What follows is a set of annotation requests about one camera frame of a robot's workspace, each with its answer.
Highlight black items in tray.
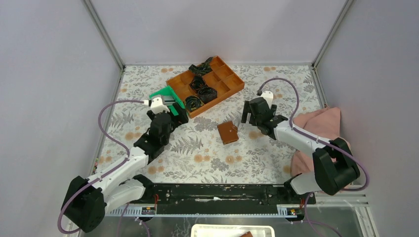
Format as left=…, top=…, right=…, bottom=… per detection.
left=188, top=57, right=217, bottom=104

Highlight pink crumpled cloth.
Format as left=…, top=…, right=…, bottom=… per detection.
left=291, top=107, right=341, bottom=176

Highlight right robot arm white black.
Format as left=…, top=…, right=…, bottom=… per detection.
left=241, top=91, right=360, bottom=203

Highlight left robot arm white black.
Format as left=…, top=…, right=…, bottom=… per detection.
left=57, top=95, right=189, bottom=234

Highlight orange wooden compartment tray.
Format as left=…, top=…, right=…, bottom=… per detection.
left=166, top=56, right=245, bottom=118

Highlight black coiled cable in tray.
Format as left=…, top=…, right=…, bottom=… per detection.
left=184, top=95, right=205, bottom=112

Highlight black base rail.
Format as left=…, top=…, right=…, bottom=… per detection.
left=133, top=183, right=316, bottom=215

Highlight brown leather card holder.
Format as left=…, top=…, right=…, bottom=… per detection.
left=217, top=121, right=239, bottom=145

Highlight green plastic card box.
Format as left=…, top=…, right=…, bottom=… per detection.
left=149, top=86, right=186, bottom=116

